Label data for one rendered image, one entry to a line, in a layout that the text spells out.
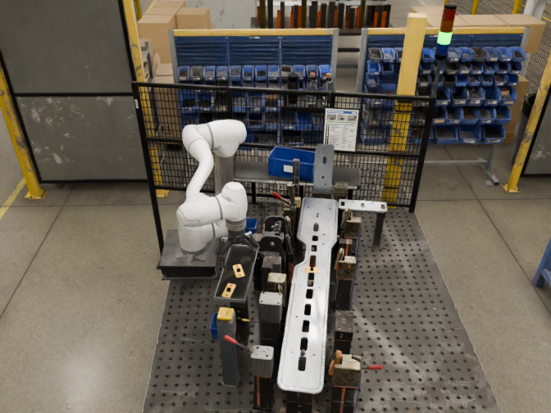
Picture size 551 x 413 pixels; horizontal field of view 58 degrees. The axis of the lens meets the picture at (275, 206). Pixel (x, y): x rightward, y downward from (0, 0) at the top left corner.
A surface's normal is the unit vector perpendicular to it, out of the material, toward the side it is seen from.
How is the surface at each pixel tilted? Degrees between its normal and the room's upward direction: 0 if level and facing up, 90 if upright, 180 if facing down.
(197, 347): 0
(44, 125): 90
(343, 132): 90
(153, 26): 90
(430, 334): 0
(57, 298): 0
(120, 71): 91
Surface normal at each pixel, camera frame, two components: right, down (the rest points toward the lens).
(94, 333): 0.00, -0.82
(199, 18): -0.05, 0.57
